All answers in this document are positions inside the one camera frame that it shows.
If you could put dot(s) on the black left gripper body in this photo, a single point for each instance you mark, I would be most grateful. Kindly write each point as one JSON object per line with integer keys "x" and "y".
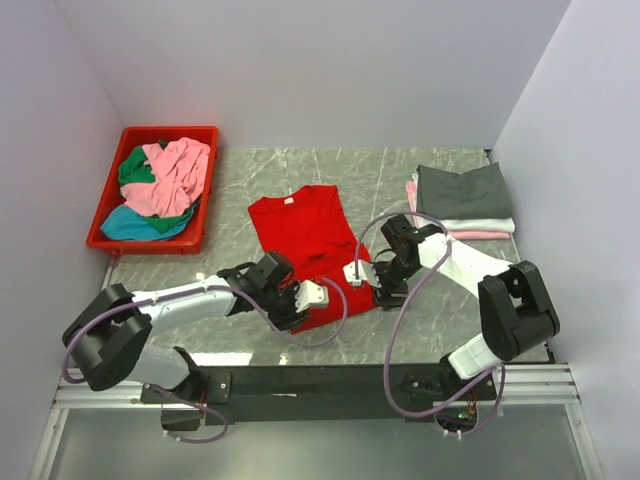
{"x": 280, "y": 304}

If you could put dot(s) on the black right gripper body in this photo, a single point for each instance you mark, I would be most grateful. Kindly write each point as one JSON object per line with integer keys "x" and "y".
{"x": 393, "y": 276}

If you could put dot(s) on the red t-shirt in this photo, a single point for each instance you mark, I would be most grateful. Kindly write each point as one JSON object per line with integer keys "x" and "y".
{"x": 310, "y": 228}

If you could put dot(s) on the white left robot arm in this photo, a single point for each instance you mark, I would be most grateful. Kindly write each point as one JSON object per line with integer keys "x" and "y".
{"x": 109, "y": 342}

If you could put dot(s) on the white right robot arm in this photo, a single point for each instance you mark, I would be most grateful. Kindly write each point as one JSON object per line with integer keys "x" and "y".
{"x": 516, "y": 311}

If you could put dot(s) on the folded pink t-shirt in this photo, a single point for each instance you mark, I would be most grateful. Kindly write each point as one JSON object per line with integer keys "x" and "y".
{"x": 505, "y": 226}

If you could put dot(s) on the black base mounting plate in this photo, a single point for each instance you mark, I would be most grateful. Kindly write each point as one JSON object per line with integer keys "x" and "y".
{"x": 334, "y": 392}

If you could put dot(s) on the folded white t-shirt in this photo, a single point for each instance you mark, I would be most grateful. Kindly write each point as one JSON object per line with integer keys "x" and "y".
{"x": 474, "y": 224}

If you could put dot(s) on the folded dark grey t-shirt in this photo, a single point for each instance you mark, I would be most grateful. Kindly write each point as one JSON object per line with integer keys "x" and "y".
{"x": 480, "y": 193}

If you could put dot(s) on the crumpled teal t-shirt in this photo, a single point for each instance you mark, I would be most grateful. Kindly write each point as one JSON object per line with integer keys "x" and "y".
{"x": 124, "y": 224}

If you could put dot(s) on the crumpled green t-shirt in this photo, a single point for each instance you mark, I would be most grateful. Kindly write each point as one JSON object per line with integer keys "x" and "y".
{"x": 134, "y": 170}

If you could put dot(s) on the red plastic bin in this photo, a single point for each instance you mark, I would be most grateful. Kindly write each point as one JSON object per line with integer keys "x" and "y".
{"x": 157, "y": 192}

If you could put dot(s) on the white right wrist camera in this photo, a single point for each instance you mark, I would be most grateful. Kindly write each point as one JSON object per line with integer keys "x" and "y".
{"x": 358, "y": 273}

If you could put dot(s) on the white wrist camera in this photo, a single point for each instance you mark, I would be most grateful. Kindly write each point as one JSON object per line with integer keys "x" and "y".
{"x": 311, "y": 295}
{"x": 358, "y": 273}

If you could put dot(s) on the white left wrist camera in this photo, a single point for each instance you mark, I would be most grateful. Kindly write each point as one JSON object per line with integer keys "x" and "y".
{"x": 311, "y": 295}

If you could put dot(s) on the aluminium frame rail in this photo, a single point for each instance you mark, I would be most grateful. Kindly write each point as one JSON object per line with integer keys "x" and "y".
{"x": 517, "y": 384}

